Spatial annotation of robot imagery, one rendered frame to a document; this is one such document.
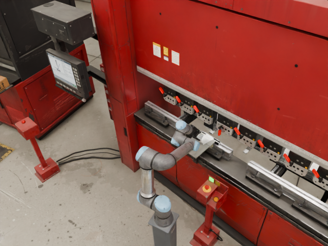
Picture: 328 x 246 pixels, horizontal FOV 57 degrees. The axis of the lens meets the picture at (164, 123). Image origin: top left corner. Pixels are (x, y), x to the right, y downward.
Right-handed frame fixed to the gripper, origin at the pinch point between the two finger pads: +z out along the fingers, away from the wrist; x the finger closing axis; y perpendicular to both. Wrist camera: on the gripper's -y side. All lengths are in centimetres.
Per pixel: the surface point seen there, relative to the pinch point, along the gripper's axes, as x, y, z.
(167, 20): 44, 58, -68
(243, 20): -19, 78, -75
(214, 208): -44, -36, 15
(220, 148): -15.1, 5.2, 14.2
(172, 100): 39.3, 12.2, -11.9
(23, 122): 149, -103, -53
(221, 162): -21.5, -3.6, 19.0
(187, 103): 21.6, 18.3, -13.9
